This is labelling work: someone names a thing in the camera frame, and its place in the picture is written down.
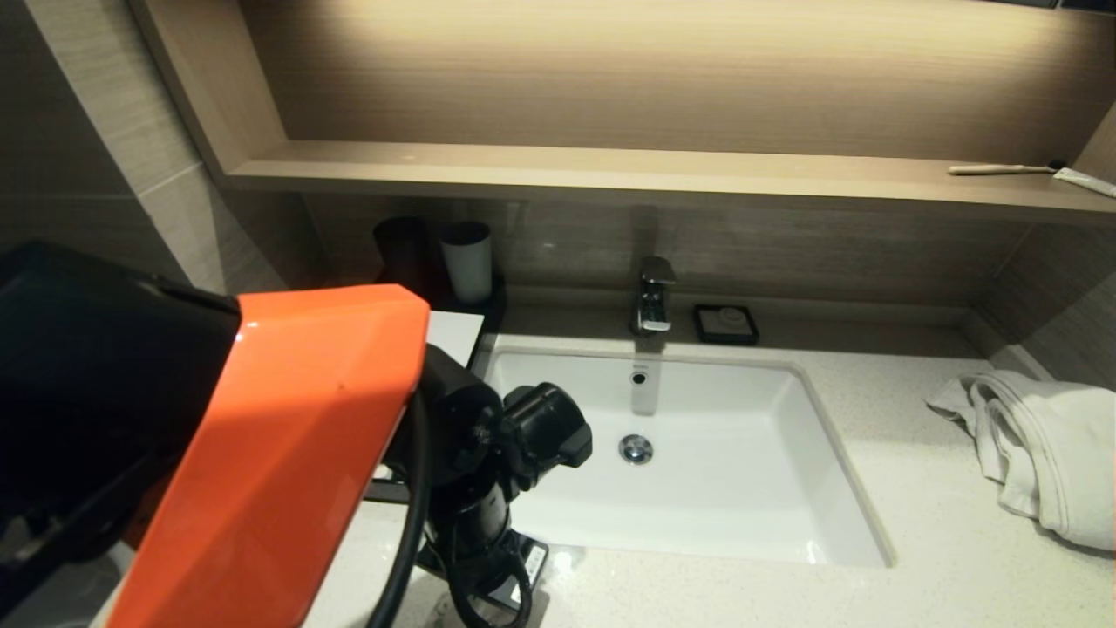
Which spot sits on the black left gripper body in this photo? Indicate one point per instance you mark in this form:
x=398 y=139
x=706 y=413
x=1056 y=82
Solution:
x=479 y=549

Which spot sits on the black box drawer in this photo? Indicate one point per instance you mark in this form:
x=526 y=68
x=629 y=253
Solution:
x=388 y=491

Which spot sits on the orange and black left arm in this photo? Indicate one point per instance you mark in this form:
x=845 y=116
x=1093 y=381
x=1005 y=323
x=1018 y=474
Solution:
x=261 y=453

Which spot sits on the black amenity box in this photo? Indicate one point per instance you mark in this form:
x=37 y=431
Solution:
x=493 y=314

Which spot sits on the chrome sink drain stopper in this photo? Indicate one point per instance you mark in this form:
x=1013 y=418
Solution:
x=636 y=449

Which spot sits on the white rectangular sink basin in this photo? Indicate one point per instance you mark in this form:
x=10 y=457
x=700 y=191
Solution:
x=697 y=488

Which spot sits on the white cup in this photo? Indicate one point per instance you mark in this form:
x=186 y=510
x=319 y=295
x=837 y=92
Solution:
x=468 y=262

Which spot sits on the black square soap dish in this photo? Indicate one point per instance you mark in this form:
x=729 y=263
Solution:
x=699 y=336

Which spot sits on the chrome faucet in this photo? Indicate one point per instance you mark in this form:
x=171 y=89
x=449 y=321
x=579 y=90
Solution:
x=654 y=296

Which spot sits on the black cup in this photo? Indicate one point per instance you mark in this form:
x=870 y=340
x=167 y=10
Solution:
x=401 y=249

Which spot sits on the round soap bar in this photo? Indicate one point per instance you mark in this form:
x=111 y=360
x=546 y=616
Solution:
x=728 y=321

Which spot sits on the white folded towel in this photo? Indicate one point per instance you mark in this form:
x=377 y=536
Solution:
x=1046 y=453

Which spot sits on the beige toothbrush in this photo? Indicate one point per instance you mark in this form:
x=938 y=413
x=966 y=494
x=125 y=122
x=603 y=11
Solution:
x=1003 y=169

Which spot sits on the white toothpaste tube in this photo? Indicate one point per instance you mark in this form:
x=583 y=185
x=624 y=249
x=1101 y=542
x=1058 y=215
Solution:
x=1085 y=181

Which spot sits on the wooden wall shelf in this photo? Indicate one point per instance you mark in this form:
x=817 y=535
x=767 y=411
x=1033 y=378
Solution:
x=610 y=170

